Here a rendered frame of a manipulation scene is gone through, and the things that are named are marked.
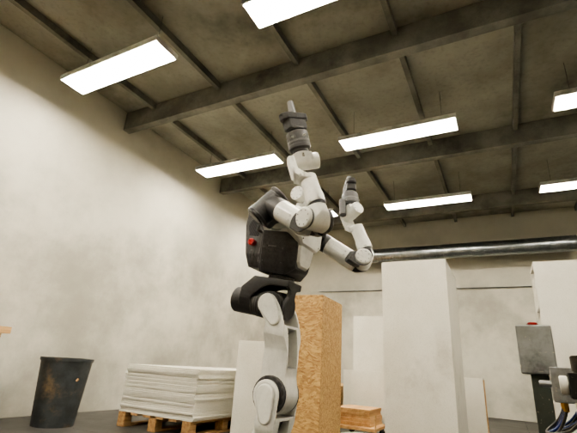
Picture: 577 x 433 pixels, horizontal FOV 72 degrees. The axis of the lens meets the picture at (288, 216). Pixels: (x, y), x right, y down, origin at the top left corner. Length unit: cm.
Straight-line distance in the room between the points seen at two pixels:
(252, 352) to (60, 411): 197
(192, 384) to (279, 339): 288
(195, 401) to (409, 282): 242
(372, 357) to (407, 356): 191
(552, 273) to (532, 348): 372
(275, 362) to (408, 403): 241
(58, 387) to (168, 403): 110
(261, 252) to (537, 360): 115
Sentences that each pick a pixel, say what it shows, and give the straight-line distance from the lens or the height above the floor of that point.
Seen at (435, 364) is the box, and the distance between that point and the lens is 392.
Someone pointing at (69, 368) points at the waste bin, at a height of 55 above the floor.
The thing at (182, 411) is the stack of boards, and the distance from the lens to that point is 457.
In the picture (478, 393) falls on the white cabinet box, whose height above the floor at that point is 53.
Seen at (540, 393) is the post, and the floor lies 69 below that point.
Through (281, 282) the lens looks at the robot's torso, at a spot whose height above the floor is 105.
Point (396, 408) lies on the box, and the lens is 399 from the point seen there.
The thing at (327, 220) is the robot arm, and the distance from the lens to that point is 143.
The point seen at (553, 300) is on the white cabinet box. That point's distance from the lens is 548.
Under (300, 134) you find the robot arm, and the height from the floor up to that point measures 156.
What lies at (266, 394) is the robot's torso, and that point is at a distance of 165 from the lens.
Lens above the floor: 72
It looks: 20 degrees up
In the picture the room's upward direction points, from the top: 4 degrees clockwise
